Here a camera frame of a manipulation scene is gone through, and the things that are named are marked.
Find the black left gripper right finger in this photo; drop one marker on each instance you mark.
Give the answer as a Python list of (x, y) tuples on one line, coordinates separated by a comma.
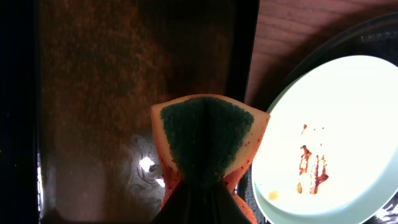
[(217, 206)]

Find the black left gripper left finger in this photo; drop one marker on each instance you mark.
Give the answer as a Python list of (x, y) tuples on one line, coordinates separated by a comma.
[(180, 207)]

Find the black round tray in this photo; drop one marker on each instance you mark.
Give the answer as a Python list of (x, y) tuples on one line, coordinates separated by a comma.
[(375, 37)]

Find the orange green scrubbing sponge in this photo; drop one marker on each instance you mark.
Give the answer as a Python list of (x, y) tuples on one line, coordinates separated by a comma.
[(204, 139)]

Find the mint plate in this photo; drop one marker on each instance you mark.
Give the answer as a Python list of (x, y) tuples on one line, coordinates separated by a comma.
[(329, 153)]

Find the black rectangular tray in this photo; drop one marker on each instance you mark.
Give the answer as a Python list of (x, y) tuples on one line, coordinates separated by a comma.
[(78, 79)]

